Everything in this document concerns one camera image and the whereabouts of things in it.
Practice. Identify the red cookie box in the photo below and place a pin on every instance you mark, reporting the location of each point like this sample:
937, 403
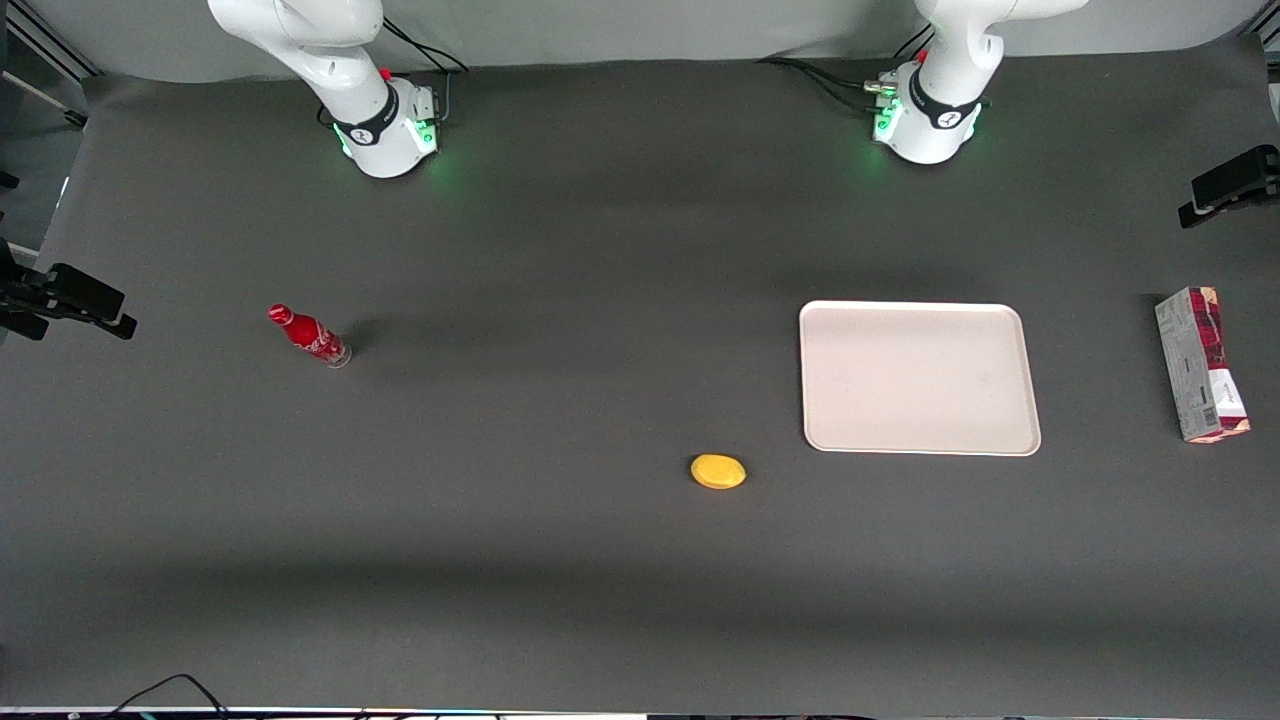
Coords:
1200, 365

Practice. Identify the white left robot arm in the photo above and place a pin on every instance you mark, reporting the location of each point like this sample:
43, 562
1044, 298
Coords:
945, 90

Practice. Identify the beige plastic tray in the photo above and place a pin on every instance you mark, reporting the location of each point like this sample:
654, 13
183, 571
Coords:
915, 378

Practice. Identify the yellow lemon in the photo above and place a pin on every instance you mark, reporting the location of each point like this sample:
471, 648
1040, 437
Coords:
718, 471

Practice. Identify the red cola bottle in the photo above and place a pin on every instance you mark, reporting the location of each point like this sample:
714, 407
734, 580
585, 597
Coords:
308, 335

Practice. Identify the black clamp with silver tip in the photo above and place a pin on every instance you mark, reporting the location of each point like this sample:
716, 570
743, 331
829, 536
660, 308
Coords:
75, 295

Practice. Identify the aluminium frame rail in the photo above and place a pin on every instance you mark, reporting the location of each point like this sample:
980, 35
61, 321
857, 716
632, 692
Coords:
50, 45

